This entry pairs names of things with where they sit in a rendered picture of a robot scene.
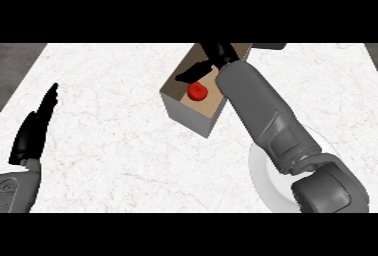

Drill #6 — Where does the red tomato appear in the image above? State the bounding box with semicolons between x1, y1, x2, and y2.
186;81;209;101

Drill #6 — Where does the white round plate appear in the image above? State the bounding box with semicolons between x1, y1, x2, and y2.
246;123;342;214

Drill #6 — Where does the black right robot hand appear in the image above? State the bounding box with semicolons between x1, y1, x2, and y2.
174;43;242;84

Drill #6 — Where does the dark grey flat object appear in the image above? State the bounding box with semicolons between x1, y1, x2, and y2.
252;43;288;51

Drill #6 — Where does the open cardboard box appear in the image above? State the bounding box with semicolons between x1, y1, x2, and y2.
159;43;254;139

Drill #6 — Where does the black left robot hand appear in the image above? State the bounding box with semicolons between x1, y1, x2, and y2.
7;82;60;166

